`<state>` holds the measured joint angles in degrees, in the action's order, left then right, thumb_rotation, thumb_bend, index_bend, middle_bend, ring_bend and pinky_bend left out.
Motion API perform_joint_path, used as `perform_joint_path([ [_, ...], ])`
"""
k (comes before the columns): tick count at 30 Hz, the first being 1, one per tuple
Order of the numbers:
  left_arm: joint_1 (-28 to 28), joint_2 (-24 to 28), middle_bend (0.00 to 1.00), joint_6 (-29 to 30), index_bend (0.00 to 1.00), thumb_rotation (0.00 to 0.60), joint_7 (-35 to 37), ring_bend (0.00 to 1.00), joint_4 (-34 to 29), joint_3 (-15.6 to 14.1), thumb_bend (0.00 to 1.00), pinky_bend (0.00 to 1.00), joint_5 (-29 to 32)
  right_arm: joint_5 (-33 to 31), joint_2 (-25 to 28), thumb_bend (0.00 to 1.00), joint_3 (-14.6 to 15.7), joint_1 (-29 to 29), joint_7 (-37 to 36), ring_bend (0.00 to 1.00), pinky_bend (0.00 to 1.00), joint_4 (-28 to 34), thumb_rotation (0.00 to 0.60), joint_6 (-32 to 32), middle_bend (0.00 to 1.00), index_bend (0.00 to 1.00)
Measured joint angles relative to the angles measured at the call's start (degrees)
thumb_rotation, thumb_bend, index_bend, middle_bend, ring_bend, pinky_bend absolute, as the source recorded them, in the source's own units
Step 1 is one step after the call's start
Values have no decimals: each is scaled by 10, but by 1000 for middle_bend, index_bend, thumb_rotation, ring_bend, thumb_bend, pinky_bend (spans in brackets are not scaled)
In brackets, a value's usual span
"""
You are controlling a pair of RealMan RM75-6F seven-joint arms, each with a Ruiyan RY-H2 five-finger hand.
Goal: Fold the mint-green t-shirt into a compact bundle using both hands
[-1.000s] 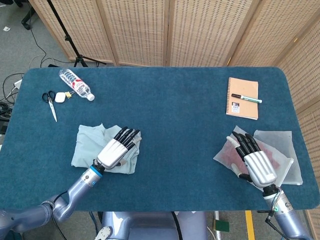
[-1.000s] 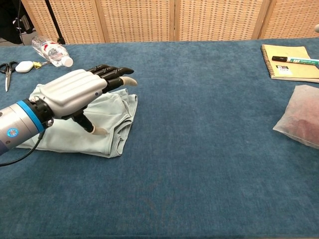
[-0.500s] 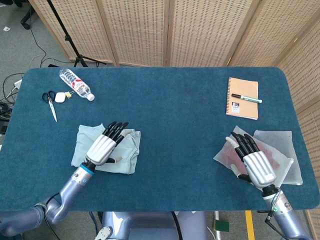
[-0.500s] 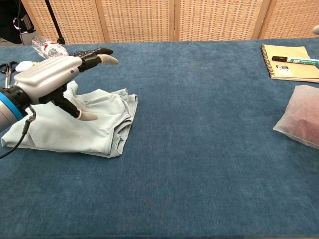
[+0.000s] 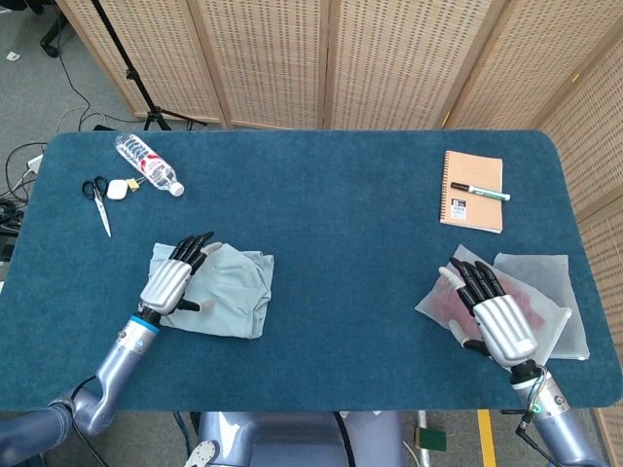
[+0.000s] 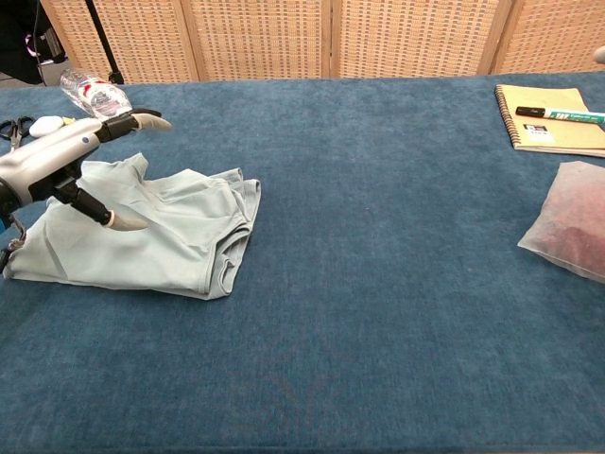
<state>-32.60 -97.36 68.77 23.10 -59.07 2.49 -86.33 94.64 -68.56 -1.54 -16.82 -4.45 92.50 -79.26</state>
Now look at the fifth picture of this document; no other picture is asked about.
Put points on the gold binder clip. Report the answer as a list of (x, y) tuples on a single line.
[(132, 185)]

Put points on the clear plastic water bottle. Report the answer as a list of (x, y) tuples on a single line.
[(148, 164)]

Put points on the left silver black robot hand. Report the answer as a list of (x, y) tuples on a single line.
[(165, 287)]

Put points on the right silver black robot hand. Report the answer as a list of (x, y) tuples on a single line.
[(506, 328)]

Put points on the white paper scrap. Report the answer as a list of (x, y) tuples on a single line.
[(12, 56)]

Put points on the white earbuds case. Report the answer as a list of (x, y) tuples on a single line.
[(117, 190)]

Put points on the brown spiral notebook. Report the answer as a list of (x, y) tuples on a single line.
[(479, 214)]

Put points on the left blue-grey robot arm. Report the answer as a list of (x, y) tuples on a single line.
[(121, 355)]

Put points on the grey-green cloth garment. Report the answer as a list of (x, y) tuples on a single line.
[(233, 292)]

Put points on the blue carpet table cover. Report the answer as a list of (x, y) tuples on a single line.
[(340, 185)]

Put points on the green white marker pen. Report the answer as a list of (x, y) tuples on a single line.
[(487, 194)]

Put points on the wicker folding screen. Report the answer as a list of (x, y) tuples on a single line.
[(272, 58)]

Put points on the black office chair base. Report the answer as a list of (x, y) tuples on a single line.
[(50, 45)]

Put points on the blue-grey robot torso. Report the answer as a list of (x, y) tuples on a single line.
[(292, 438)]

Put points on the green box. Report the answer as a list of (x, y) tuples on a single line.
[(432, 440)]

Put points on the white power strip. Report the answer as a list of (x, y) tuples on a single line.
[(34, 164)]

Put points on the translucent bag with red contents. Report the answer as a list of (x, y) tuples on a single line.
[(440, 299)]

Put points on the black tripod stand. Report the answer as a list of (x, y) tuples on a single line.
[(131, 75)]

